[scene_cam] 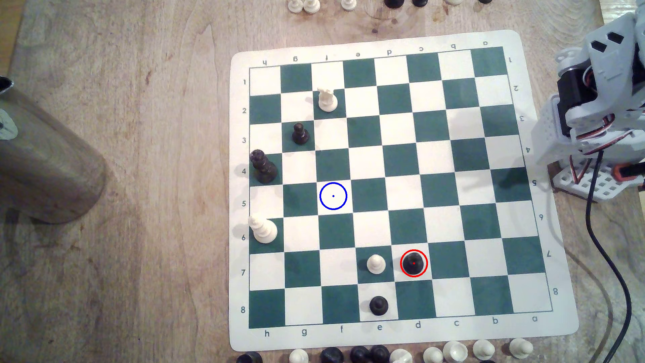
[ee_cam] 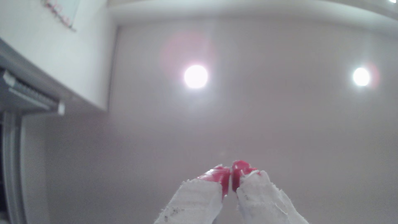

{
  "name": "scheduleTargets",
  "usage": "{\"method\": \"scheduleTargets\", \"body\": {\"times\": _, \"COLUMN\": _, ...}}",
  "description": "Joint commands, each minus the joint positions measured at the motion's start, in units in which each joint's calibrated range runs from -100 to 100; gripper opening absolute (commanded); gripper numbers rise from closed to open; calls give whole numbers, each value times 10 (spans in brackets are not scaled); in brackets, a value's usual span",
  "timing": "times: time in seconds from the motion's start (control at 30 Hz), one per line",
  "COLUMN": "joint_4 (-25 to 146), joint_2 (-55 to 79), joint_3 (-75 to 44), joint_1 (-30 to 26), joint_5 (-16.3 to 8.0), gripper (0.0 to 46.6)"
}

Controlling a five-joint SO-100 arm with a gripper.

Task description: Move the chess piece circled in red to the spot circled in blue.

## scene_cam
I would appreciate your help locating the orange black clamp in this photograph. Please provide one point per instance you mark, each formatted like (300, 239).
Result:
(627, 171)

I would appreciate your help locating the white pawn chess piece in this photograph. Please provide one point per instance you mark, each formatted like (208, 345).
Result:
(376, 264)

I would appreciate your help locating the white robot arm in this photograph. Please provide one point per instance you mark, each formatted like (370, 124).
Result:
(549, 143)

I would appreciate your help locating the green white chess board mat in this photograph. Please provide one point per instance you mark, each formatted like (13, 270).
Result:
(453, 201)

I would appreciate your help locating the black pawn chess piece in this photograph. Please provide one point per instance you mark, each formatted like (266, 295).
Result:
(379, 305)
(300, 134)

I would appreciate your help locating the wooden cylinder post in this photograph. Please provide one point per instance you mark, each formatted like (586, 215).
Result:
(45, 161)

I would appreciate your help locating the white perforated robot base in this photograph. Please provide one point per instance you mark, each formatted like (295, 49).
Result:
(599, 189)

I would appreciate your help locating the white rook chess piece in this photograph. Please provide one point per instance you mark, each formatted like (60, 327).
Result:
(328, 101)

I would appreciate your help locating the black bishop chess piece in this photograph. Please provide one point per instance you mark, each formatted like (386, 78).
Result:
(413, 263)

